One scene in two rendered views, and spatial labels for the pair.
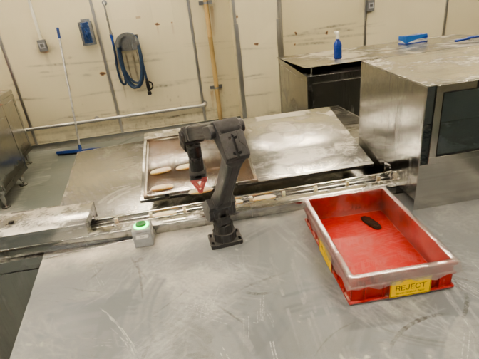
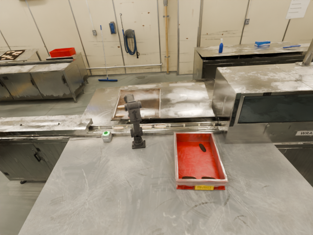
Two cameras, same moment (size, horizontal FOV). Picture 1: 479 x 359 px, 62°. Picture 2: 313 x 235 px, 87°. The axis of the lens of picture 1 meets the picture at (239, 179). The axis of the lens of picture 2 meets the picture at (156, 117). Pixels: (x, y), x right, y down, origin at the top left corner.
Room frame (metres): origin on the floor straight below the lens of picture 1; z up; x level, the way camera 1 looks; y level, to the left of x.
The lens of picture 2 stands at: (0.21, -0.29, 1.86)
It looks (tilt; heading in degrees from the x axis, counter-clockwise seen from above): 35 degrees down; 11
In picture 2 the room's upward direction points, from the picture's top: 5 degrees counter-clockwise
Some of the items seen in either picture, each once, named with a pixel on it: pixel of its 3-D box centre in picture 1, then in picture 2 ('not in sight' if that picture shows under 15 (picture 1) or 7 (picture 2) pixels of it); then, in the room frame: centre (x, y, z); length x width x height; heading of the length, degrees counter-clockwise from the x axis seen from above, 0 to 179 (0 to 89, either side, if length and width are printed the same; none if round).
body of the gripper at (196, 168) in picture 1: (196, 164); not in sight; (1.44, 0.16, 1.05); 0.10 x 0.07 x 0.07; 6
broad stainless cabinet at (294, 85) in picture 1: (386, 98); (242, 72); (3.75, -1.53, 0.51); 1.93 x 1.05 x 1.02; 95
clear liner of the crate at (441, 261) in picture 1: (368, 236); (196, 157); (1.07, -0.41, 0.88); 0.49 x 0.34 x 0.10; 4
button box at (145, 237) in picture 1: (144, 236); (107, 137); (1.28, 0.39, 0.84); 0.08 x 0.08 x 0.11; 5
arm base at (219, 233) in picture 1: (224, 231); (138, 141); (1.23, 0.08, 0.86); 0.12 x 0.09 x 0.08; 101
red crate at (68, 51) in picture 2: not in sight; (63, 52); (4.25, 2.74, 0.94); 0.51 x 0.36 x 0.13; 99
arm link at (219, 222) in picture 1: (218, 211); (136, 133); (1.24, 0.09, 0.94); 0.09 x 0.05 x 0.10; 22
